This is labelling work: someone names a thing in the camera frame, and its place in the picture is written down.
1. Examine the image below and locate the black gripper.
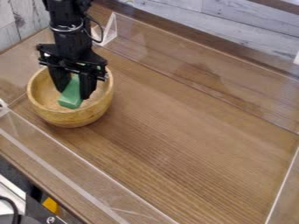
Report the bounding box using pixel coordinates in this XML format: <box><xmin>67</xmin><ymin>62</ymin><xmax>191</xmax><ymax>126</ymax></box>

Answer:
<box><xmin>36</xmin><ymin>24</ymin><xmax>108</xmax><ymax>100</ymax></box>

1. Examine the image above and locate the green rectangular block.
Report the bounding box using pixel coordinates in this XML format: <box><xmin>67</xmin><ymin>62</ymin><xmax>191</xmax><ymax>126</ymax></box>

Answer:
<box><xmin>57</xmin><ymin>65</ymin><xmax>103</xmax><ymax>110</ymax></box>

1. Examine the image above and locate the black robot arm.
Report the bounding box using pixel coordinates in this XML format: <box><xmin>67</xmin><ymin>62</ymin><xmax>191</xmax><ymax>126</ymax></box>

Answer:
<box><xmin>36</xmin><ymin>0</ymin><xmax>108</xmax><ymax>100</ymax></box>

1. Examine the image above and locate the brown wooden bowl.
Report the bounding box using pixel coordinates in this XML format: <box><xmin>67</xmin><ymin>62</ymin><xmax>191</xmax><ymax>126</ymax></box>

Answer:
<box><xmin>27</xmin><ymin>68</ymin><xmax>114</xmax><ymax>128</ymax></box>

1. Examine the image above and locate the yellow button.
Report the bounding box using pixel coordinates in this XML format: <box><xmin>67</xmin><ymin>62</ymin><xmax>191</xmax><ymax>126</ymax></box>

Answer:
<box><xmin>41</xmin><ymin>198</ymin><xmax>60</xmax><ymax>214</ymax></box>

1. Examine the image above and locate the clear acrylic corner bracket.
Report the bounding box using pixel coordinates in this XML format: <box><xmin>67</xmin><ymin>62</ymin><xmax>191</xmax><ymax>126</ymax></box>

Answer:
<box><xmin>91</xmin><ymin>12</ymin><xmax>118</xmax><ymax>46</ymax></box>

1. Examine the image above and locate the clear acrylic tray wall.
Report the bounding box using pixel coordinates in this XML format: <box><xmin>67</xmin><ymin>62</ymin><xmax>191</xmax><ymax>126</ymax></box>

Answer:
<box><xmin>0</xmin><ymin>100</ymin><xmax>179</xmax><ymax>224</ymax></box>

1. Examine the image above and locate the black cable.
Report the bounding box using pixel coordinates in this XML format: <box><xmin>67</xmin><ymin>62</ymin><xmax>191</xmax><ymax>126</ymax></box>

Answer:
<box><xmin>0</xmin><ymin>195</ymin><xmax>21</xmax><ymax>224</ymax></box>

